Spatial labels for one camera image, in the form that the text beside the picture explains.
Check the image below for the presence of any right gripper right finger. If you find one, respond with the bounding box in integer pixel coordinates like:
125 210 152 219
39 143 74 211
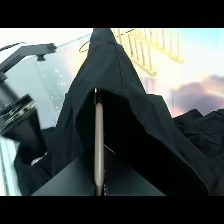
103 153 166 197

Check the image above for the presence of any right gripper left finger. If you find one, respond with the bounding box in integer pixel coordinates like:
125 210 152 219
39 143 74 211
31 151 96 197

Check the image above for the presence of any black garment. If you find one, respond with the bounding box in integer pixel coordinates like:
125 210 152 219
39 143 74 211
13 28 224 197

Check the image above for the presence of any pale wooden rack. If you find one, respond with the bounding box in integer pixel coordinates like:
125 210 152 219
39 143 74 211
112 28 185 78

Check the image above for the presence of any black cable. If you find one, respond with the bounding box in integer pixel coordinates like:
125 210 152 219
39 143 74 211
0 41 28 53

